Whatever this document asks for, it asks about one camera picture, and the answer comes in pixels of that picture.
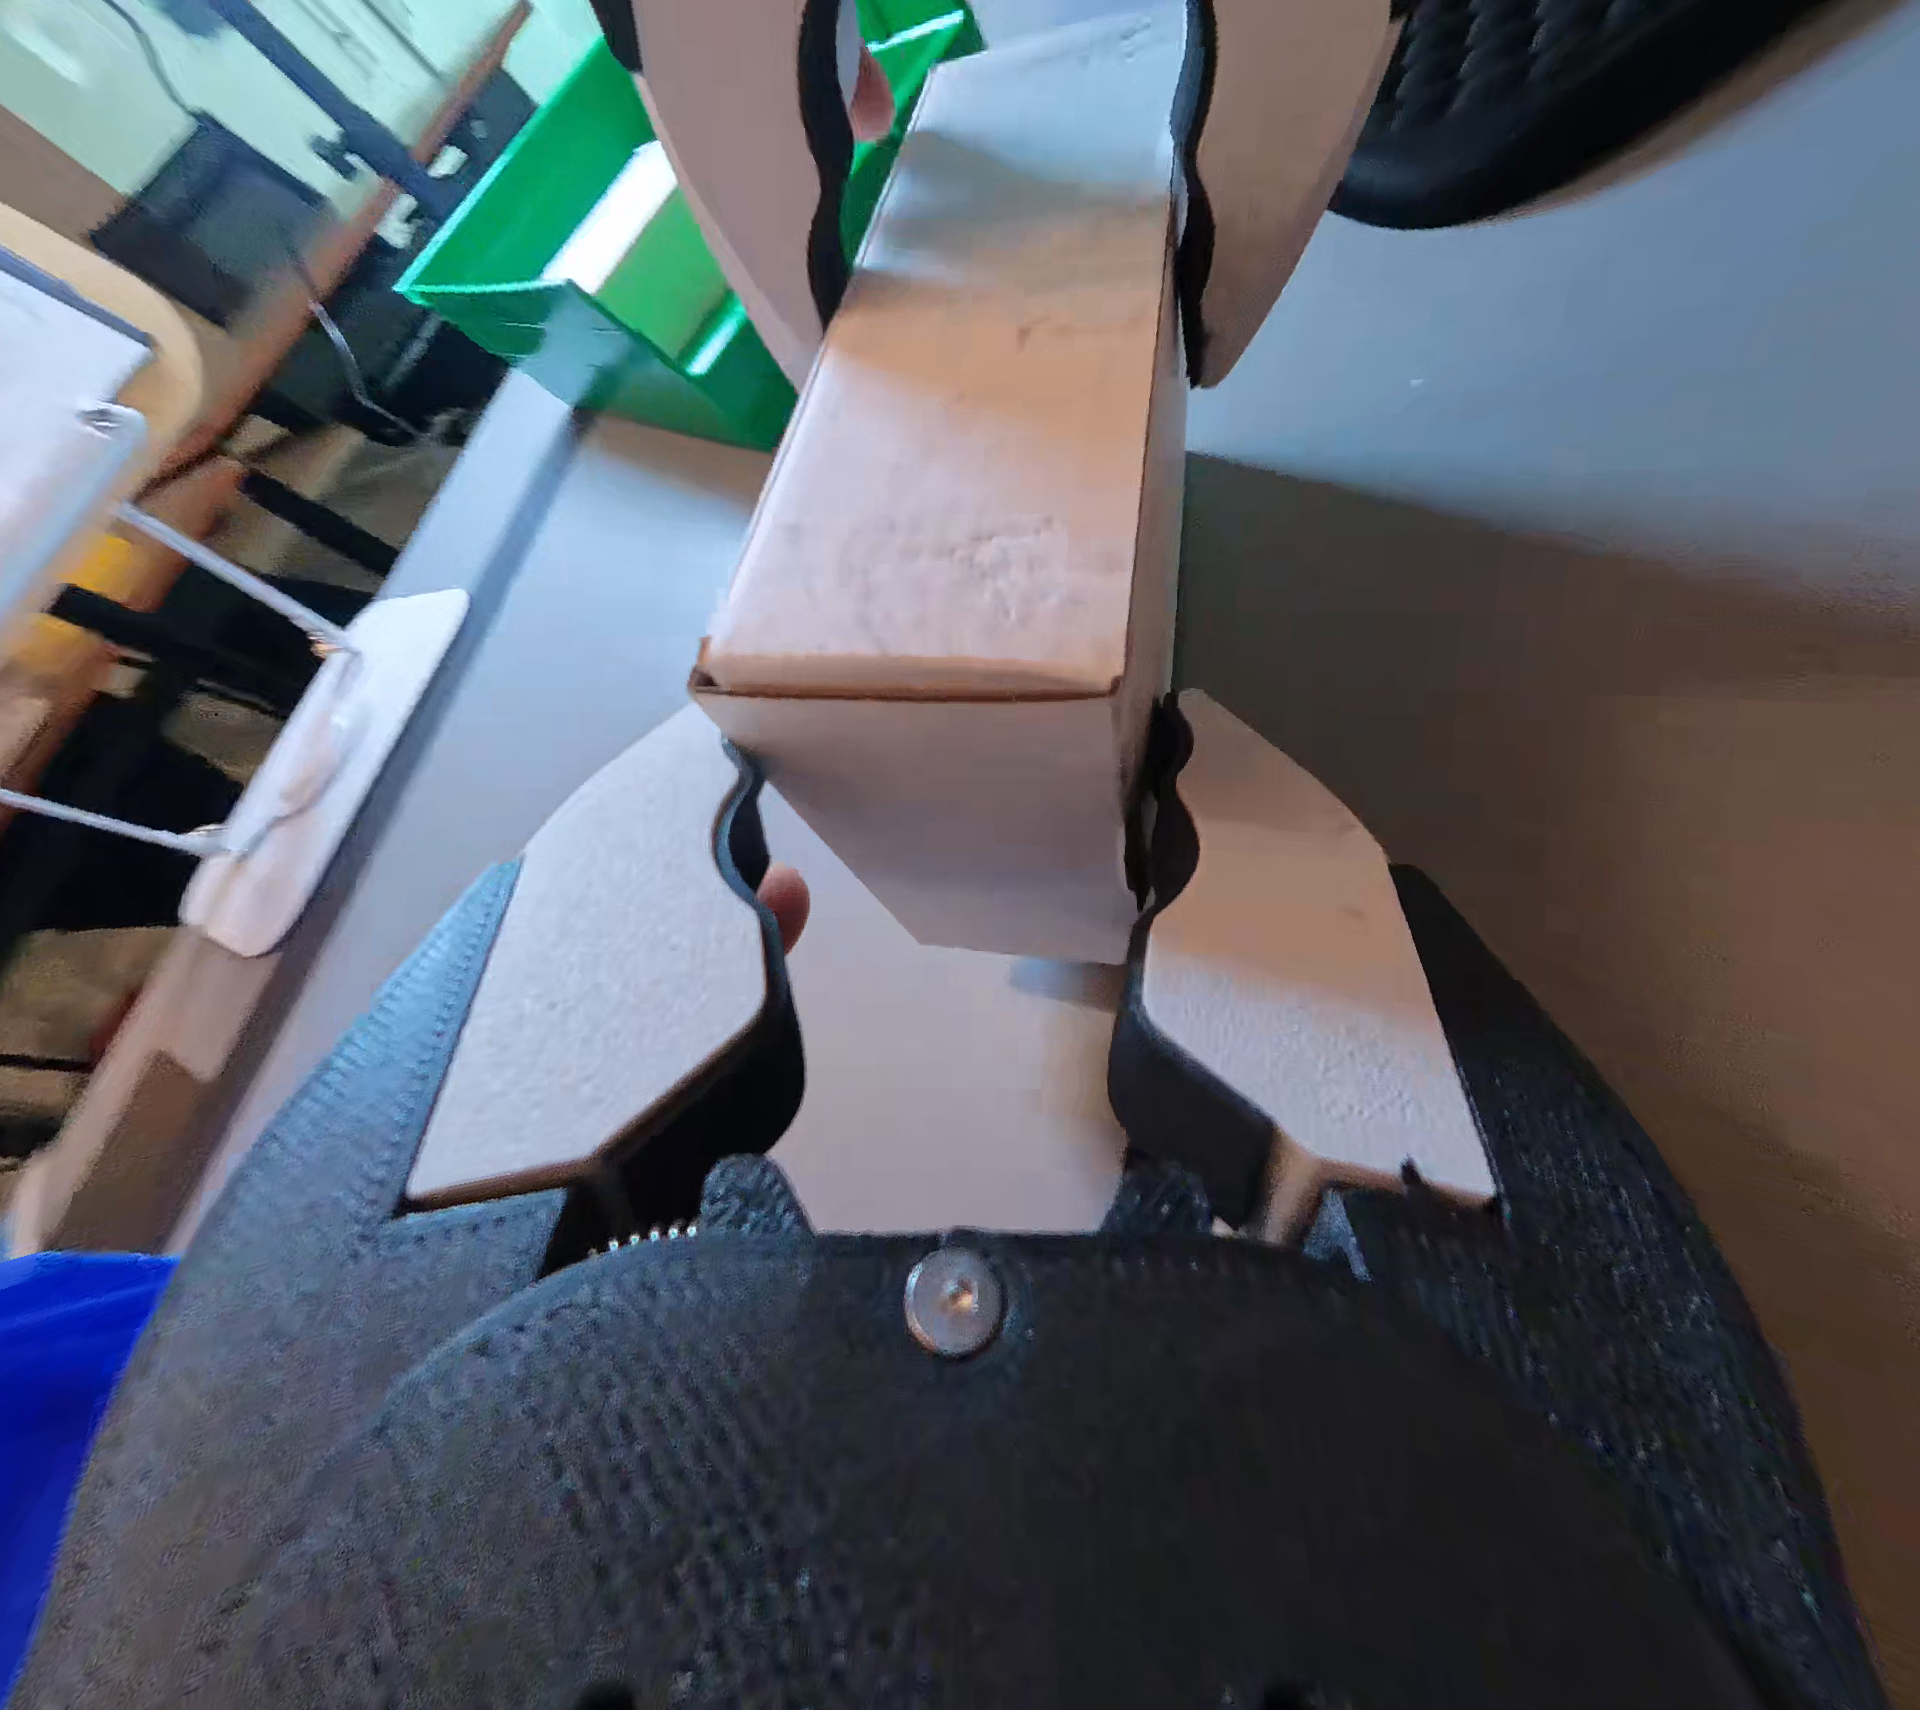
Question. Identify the blue plastic bin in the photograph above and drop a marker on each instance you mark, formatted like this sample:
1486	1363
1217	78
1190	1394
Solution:
63	1445

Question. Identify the white cardboard box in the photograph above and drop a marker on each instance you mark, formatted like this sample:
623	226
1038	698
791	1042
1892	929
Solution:
975	462

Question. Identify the green plastic bin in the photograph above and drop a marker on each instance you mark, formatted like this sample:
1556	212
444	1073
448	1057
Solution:
598	270

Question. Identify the black computer case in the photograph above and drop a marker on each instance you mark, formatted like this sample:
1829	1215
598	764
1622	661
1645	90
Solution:
207	225

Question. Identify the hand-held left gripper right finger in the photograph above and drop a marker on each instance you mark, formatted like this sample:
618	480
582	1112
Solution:
1291	989

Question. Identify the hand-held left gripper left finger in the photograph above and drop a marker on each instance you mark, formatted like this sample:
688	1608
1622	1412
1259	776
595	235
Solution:
598	989

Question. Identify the wooden desk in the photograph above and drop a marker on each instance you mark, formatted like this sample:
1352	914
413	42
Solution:
467	86

